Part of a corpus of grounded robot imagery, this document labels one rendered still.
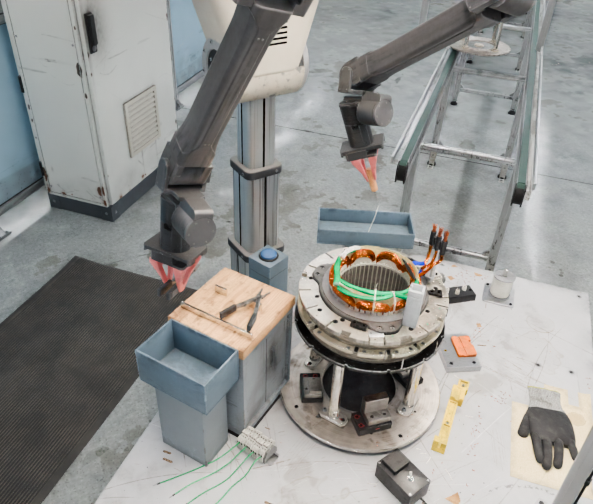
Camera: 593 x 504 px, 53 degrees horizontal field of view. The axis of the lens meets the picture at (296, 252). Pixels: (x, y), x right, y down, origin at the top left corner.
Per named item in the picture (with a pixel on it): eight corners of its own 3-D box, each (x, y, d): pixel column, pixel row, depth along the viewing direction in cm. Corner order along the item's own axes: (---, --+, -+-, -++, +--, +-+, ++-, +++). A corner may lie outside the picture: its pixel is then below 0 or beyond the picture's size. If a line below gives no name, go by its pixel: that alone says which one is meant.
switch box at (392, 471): (406, 510, 119) (411, 494, 116) (373, 475, 125) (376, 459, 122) (427, 493, 122) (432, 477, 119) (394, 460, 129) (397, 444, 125)
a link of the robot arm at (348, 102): (349, 90, 135) (332, 101, 133) (371, 92, 130) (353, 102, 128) (357, 118, 139) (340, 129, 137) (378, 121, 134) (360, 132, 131)
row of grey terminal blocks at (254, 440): (281, 454, 129) (281, 442, 126) (267, 469, 125) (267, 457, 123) (246, 431, 133) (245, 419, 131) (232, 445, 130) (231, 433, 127)
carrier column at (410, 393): (411, 411, 137) (426, 347, 125) (400, 407, 138) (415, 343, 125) (414, 403, 139) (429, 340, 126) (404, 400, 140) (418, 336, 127)
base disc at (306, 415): (414, 480, 123) (415, 478, 123) (250, 413, 136) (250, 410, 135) (455, 358, 152) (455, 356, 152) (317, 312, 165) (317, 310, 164)
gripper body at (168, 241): (189, 270, 106) (190, 235, 102) (142, 252, 109) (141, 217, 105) (208, 254, 111) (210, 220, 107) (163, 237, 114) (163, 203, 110)
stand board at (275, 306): (243, 360, 115) (243, 352, 114) (168, 324, 123) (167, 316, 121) (295, 304, 129) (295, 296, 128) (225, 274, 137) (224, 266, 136)
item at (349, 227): (396, 294, 174) (411, 212, 158) (399, 318, 166) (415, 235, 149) (312, 288, 175) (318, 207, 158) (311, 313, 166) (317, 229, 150)
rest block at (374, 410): (360, 411, 134) (362, 396, 131) (382, 406, 135) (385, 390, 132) (367, 426, 131) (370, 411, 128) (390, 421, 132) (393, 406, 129)
